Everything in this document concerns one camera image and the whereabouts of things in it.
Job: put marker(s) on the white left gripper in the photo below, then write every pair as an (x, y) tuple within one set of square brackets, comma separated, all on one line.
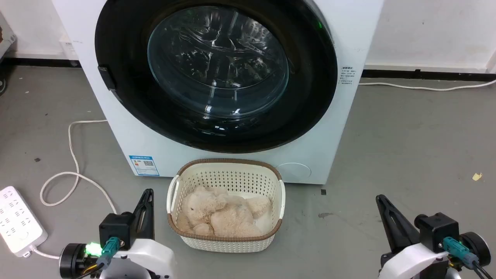
[(151, 259)]

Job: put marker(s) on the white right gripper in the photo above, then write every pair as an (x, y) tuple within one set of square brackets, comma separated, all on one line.
[(414, 263)]

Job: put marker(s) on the white front-load washing machine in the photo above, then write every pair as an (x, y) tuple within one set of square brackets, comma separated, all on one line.
[(333, 116)]

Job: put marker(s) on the black round glass washer door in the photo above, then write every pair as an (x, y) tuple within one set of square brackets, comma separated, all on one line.
[(217, 69)]

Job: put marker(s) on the blue energy label sticker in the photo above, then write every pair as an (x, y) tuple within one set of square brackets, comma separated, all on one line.
[(144, 165)]

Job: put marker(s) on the beige plush toy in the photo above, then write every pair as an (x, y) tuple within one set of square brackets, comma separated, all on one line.
[(224, 215)]

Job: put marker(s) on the yellow paper scrap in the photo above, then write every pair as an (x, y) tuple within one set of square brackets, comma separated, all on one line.
[(477, 176)]

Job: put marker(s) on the cream woven plastic laundry basket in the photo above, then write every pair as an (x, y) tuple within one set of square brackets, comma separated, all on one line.
[(228, 176)]

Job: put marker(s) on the round white filter cover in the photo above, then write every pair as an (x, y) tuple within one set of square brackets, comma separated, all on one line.
[(294, 171)]

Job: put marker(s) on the white power strip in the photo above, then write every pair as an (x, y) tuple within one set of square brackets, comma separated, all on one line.
[(15, 221)]

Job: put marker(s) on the small white text sticker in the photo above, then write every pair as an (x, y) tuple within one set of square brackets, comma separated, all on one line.
[(347, 75)]

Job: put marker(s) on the grey shelf edge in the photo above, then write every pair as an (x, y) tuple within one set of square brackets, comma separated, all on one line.
[(6, 37)]

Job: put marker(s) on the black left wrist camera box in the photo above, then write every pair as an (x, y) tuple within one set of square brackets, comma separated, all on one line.
[(115, 228)]

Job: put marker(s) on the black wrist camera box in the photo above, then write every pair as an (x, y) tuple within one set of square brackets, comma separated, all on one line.
[(115, 228), (436, 228)]

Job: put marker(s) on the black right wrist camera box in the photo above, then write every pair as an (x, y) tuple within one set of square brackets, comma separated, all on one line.
[(436, 228)]

